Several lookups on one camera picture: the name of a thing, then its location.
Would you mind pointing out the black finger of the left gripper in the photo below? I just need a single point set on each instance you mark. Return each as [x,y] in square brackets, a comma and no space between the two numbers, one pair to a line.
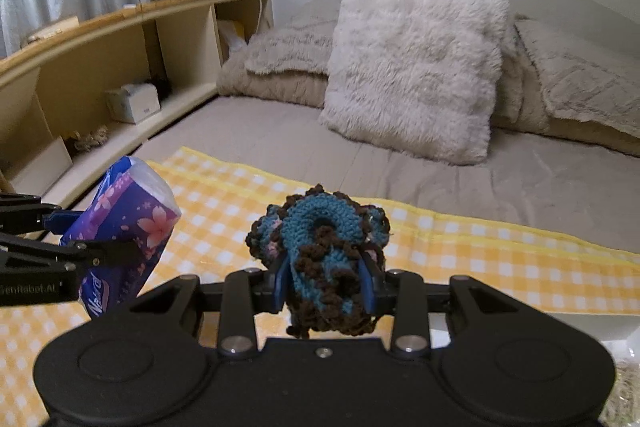
[118,253]
[22,214]

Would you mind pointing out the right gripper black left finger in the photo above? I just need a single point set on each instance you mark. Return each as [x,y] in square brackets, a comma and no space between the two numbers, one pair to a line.
[247,293]

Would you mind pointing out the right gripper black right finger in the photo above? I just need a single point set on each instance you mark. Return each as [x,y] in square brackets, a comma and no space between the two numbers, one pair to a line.
[401,295]

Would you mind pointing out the blue floral tissue pack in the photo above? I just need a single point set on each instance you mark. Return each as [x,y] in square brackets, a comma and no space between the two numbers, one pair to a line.
[133,207]

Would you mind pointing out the blue brown crochet scrunchie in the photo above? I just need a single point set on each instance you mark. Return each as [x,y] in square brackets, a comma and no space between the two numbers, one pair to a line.
[322,236]

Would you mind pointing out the beige cord hair ties bag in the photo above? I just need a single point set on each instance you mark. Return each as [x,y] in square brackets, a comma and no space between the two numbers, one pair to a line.
[622,407]

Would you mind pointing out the yellow checkered blanket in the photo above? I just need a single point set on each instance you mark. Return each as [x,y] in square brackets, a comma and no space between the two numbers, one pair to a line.
[596,286]

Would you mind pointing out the wooden bedside shelf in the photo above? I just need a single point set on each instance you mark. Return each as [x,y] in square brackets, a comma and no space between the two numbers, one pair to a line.
[57,135]

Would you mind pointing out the tissue box on shelf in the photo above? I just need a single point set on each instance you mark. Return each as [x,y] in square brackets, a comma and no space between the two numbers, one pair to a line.
[132,103]

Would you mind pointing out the small box on shelf top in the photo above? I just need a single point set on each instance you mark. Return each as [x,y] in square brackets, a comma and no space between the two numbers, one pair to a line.
[53,29]

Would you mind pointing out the white fluffy pillow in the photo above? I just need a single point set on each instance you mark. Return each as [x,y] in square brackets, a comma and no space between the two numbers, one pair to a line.
[417,76]

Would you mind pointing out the beige quilted pillow left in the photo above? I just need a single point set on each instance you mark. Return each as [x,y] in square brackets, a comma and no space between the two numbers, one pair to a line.
[287,64]

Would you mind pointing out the beige quilted pillow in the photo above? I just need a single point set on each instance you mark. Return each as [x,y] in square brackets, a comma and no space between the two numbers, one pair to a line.
[287,64]
[559,85]

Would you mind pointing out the beige quilted pillow right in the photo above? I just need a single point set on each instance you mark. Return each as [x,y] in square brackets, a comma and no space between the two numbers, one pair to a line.
[559,85]

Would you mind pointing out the grey headboard panel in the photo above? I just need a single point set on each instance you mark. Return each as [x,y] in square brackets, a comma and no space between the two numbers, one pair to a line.
[586,19]

